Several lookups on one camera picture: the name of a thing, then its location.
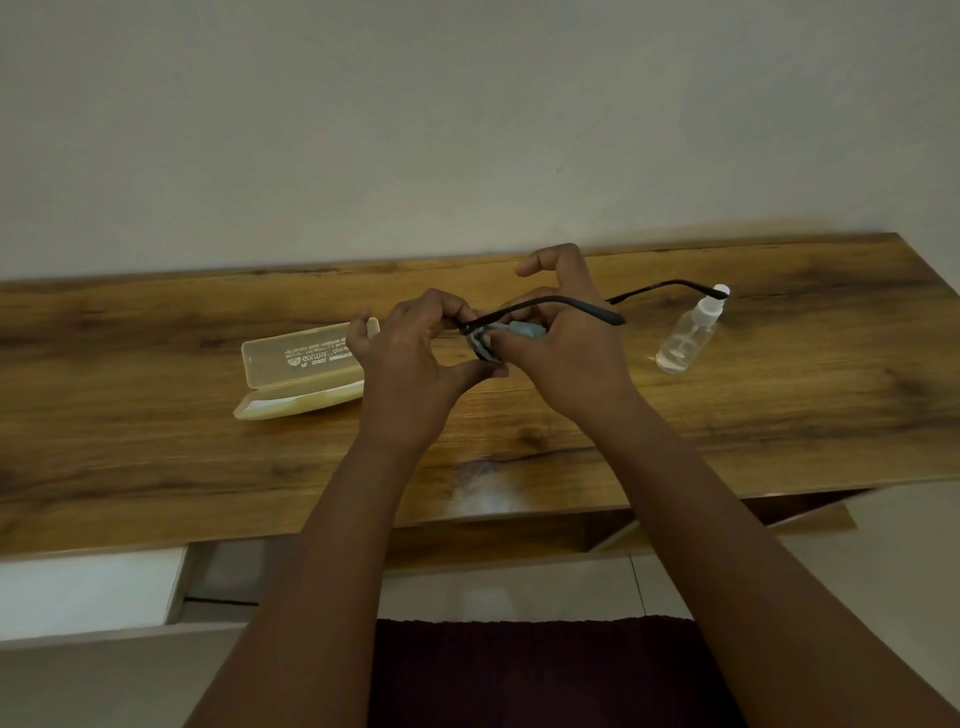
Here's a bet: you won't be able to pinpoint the clear spray bottle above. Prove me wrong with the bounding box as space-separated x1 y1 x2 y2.
655 284 732 376

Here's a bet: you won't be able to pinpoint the black framed eyeglasses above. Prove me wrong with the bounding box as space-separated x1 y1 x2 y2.
458 278 730 363

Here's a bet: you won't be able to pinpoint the wooden under-table shelf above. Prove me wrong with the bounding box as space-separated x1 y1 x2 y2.
382 491 860 575

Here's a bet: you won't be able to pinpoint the dark maroon garment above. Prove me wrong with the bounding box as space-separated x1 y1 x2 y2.
367 614 748 728

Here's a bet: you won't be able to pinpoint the white cabinet drawer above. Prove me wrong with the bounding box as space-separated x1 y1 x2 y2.
0 545 190 643

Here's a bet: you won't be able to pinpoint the person's right forearm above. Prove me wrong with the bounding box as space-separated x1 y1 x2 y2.
584 393 960 728

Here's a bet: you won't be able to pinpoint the person's left hand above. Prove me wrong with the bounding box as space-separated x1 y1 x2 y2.
345 288 510 451

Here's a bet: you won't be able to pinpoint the person's left forearm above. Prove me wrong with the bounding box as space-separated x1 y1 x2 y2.
183 431 429 728

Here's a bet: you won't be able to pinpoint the yellow translucent glasses case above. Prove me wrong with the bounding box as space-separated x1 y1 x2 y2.
232 316 382 422

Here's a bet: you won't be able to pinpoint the blue cleaning cloth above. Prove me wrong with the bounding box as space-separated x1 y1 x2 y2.
466 320 547 364

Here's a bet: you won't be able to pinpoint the person's right hand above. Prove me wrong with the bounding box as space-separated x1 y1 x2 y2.
483 242 639 436

